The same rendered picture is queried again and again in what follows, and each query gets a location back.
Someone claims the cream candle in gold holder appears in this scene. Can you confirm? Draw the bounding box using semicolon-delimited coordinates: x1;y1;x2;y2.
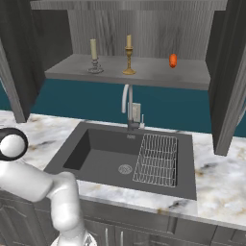
122;34;137;76

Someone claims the cream candle in silver holder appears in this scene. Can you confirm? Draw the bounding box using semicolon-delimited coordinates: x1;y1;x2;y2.
87;38;105;75

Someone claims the grey wood cabinet door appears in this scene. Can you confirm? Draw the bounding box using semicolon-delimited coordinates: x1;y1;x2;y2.
205;0;246;158
0;0;46;124

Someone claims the grey and white tap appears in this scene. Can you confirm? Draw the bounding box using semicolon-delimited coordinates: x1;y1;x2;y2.
121;84;141;132

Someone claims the dark grey sink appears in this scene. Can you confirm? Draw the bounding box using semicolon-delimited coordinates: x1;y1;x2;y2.
43;120;198;202

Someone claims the grey base cupboard front panel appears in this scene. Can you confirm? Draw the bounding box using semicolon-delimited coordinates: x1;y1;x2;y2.
78;195;219;239

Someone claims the grey base cupboard door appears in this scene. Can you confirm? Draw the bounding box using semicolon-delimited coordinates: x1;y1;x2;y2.
82;219;117;246
114;225;181;246
0;189;61;246

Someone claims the grey base drawer front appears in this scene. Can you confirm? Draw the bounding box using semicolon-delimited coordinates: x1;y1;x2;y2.
210;225;246;246

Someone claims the white wall socket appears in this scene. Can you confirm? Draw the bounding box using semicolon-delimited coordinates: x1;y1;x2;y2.
127;102;142;124

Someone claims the white wire drying rack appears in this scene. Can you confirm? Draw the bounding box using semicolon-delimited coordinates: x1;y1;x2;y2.
132;133;179;189

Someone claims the grey wood wall cabinet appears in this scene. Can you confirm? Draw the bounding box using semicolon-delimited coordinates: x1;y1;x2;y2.
30;0;229;91

